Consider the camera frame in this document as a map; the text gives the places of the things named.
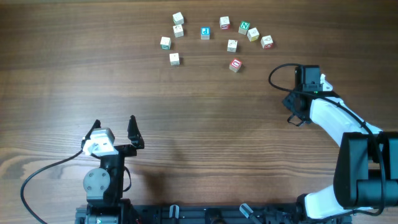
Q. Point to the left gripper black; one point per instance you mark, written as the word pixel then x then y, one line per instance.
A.
pixel 123 149

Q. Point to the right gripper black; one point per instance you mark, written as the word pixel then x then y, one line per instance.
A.
pixel 286 101

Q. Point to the red letter A block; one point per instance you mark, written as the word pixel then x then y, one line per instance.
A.
pixel 174 59

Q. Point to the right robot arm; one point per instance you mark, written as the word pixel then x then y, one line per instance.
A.
pixel 365 179

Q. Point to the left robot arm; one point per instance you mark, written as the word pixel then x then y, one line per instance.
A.
pixel 104 186

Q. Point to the wooden block red side right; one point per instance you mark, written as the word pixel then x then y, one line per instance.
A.
pixel 267 42

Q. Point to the wooden block red side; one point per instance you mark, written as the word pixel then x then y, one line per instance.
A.
pixel 224 23
pixel 267 42

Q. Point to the wooden block yellow side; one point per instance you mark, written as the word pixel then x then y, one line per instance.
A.
pixel 253 34

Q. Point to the red letter U block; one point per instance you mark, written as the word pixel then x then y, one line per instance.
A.
pixel 235 65

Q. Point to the wooden block with picture centre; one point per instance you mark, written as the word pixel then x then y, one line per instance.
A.
pixel 232 45

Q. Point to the green letter N block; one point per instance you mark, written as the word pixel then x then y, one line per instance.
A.
pixel 243 27

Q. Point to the wooden block red side top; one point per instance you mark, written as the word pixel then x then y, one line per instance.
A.
pixel 224 23

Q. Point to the wooden block green side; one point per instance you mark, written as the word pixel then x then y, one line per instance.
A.
pixel 165 43

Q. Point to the blue letter P block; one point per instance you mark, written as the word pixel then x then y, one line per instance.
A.
pixel 205 33

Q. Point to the wooden block with tree picture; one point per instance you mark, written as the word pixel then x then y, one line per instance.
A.
pixel 178 30

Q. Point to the plain wooden block top left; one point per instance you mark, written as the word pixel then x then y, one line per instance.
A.
pixel 178 18

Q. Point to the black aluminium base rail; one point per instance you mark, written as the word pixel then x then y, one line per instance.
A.
pixel 274 213

